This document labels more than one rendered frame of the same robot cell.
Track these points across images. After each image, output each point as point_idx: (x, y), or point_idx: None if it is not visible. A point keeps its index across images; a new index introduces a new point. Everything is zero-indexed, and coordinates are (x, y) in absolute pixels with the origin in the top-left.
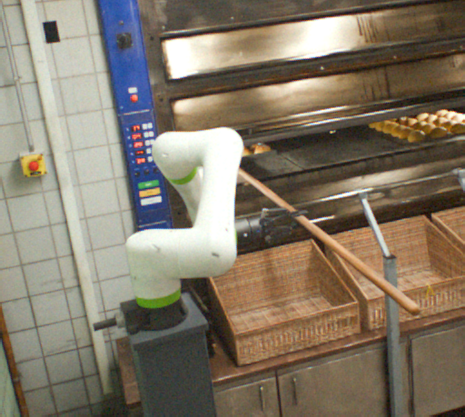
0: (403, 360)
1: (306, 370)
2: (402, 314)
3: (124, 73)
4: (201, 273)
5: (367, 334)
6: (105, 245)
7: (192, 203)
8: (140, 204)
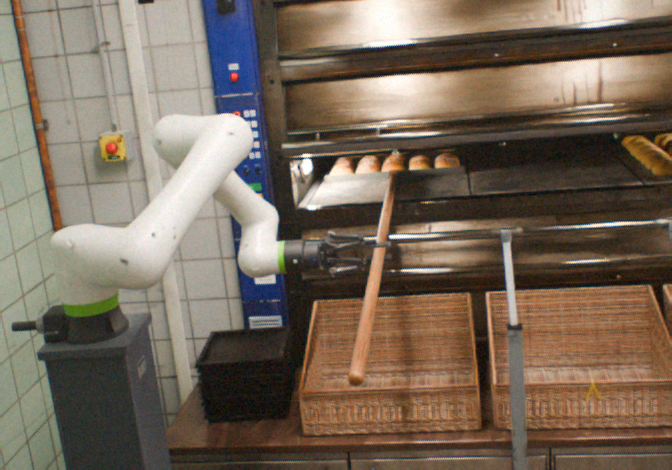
0: None
1: (391, 461)
2: (549, 417)
3: (224, 44)
4: (113, 283)
5: (489, 433)
6: (197, 257)
7: (229, 209)
8: None
